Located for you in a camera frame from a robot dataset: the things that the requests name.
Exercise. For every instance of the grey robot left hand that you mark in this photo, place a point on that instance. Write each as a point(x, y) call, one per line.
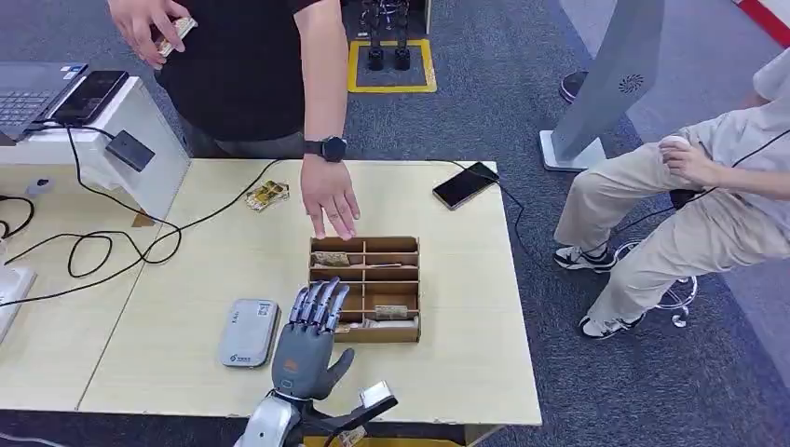
point(305, 358)

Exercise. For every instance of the standing person's left hand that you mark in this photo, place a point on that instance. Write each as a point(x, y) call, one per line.
point(330, 197)

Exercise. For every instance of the seated person's hand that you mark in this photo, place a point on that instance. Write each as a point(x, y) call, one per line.
point(688, 163)

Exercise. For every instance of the standing person's right hand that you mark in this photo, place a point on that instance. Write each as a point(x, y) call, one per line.
point(145, 28)

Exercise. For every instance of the black wristwatch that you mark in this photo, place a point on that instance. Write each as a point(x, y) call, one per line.
point(332, 149)

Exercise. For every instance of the white card in box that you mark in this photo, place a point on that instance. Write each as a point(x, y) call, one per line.
point(347, 327)
point(382, 265)
point(392, 324)

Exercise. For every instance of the seated person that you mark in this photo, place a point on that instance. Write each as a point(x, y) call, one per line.
point(648, 197)

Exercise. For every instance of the patterned card in box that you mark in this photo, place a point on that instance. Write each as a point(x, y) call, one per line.
point(392, 311)
point(330, 259)

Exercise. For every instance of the wooden card box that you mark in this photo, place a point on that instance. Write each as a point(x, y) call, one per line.
point(382, 336)

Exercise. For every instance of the black smartphone on stand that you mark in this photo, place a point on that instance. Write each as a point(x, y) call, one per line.
point(91, 97)

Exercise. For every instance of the white desk stand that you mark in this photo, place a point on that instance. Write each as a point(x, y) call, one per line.
point(133, 117)

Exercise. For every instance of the card below table edge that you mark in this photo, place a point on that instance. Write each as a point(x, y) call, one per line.
point(352, 437)

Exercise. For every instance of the standing person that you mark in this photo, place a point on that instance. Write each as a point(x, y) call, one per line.
point(241, 74)

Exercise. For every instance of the grey kiosk stand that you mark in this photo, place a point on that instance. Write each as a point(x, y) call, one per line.
point(605, 80)

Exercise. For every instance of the black power adapter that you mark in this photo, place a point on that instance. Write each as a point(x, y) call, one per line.
point(130, 150)

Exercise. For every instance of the yellow sheet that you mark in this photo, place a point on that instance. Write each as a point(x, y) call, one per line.
point(407, 443)

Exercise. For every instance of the grey laptop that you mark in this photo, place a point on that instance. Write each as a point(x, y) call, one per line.
point(28, 98)

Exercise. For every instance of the chrome stool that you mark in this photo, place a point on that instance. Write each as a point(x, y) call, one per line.
point(679, 302)

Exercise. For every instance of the black shoe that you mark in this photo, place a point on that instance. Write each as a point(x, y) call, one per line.
point(571, 86)

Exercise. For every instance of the background robot legs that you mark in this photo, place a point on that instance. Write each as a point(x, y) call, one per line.
point(376, 37)

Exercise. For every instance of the brown cardboard piece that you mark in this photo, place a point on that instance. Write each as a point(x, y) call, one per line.
point(143, 220)

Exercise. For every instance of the small grey desk item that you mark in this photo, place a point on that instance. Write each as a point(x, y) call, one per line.
point(40, 186)

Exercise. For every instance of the white flat device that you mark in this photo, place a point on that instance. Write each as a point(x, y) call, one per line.
point(12, 296)

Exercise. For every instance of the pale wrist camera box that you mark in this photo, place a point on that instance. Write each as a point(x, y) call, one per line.
point(376, 393)

